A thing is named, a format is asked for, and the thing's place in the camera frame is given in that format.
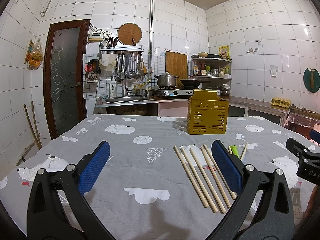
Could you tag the white wall socket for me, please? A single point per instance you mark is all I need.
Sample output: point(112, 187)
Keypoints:
point(273, 70)

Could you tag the corner wall shelf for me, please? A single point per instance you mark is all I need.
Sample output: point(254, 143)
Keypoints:
point(212, 70)

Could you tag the grey bear print tablecloth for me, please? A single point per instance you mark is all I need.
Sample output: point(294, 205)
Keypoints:
point(143, 191)

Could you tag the hanging utensil rack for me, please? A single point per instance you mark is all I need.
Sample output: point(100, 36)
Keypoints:
point(122, 61)

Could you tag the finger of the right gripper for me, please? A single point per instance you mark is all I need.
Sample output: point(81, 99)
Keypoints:
point(315, 136)
point(301, 152)

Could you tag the hanging snack bag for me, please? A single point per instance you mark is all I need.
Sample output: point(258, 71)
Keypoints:
point(34, 56)

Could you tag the yellow wall poster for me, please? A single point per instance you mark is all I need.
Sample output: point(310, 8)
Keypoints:
point(224, 52)

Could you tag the gas stove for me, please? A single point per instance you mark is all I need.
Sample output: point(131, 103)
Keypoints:
point(171, 93)

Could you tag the green round wall board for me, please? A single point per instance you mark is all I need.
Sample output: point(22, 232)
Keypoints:
point(311, 80)

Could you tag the yellow perforated utensil holder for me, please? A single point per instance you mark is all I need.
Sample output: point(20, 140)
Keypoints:
point(207, 113)

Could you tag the bamboo sticks by wall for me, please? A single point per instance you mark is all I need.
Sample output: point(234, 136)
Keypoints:
point(33, 125)

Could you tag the black wok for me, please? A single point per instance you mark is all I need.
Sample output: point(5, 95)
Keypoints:
point(192, 83)

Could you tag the steel cooking pot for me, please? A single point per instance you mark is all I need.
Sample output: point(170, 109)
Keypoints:
point(166, 80)

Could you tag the kitchen counter cabinet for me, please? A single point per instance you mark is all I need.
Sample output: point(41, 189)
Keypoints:
point(178, 108)

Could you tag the wooden cutting board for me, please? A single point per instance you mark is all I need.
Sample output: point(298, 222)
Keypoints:
point(176, 64)

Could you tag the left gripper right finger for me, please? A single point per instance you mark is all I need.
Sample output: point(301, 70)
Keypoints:
point(263, 207)

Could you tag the wooden chopstick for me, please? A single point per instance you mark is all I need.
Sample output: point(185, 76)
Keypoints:
point(243, 152)
point(219, 185)
point(201, 185)
point(214, 193)
point(192, 180)
point(233, 195)

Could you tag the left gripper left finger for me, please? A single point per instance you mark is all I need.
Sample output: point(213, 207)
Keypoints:
point(46, 218)

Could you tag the round woven tray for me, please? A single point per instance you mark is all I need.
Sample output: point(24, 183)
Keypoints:
point(129, 34)

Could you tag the dark wooden glass door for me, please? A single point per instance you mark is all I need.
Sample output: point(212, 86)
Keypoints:
point(64, 102)

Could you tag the yellow egg tray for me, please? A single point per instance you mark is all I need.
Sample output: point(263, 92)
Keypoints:
point(281, 102)

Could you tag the white dish soap bottle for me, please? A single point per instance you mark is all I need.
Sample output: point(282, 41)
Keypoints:
point(113, 88)

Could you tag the steel sink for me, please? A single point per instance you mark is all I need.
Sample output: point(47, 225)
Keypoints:
point(125, 99)

